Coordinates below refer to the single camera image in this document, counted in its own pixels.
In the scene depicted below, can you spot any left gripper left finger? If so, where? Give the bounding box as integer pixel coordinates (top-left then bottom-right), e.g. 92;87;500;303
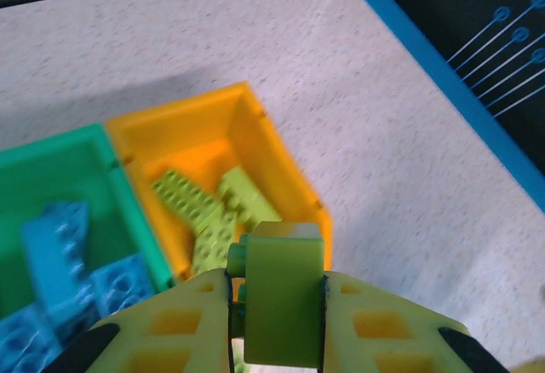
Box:
42;268;234;373

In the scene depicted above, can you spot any lime green lego brick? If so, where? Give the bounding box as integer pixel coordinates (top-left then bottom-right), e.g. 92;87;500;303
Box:
227;221;324;368
191;215;239;277
216;167;282;226
151;169;222;226

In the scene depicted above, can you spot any green plastic bin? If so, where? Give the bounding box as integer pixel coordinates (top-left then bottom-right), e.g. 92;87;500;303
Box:
0;123;175;318

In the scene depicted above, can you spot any yellow plastic bin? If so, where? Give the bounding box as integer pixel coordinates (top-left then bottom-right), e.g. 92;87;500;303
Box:
104;81;334;283

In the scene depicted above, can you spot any blue lego brick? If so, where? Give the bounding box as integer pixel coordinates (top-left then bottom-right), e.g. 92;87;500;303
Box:
0;307;65;373
19;201;93;306
91;255;154;318

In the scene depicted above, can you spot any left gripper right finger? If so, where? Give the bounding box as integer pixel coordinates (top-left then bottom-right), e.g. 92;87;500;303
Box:
321;273;510;373

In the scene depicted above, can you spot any blue table edge strip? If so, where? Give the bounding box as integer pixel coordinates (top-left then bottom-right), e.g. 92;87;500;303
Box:
340;0;545;216

